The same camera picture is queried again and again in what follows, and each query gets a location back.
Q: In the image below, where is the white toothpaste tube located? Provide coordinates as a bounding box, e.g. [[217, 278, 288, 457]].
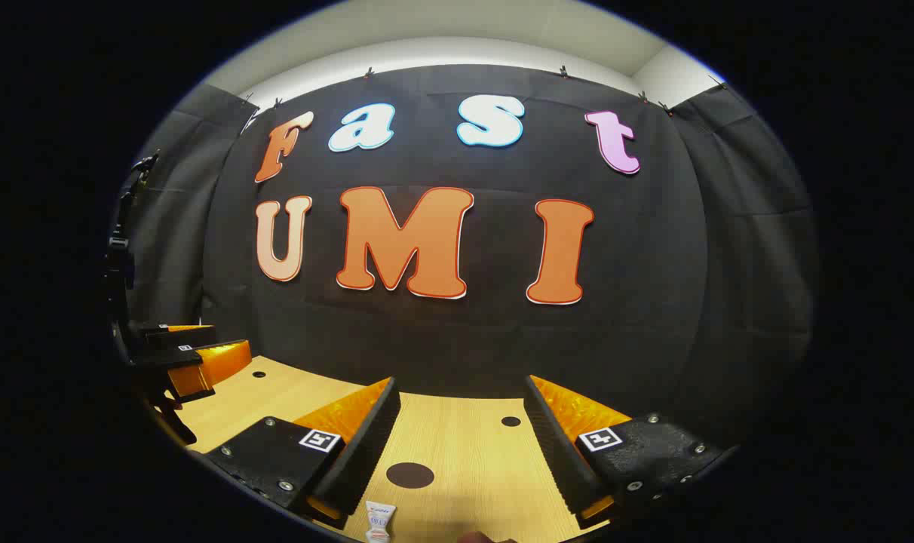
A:
[[364, 500, 397, 543]]

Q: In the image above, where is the dark round coaster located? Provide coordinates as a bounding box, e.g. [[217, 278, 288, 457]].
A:
[[385, 462, 436, 490]]

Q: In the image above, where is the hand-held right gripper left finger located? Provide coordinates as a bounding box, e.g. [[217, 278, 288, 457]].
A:
[[204, 377, 402, 530]]

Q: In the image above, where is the black backdrop cloth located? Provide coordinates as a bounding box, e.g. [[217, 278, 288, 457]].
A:
[[121, 64, 816, 453]]

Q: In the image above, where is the wooden desktop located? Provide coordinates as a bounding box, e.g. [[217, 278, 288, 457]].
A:
[[174, 354, 631, 543]]

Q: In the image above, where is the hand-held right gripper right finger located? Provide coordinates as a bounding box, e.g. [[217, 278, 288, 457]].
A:
[[523, 375, 741, 530]]

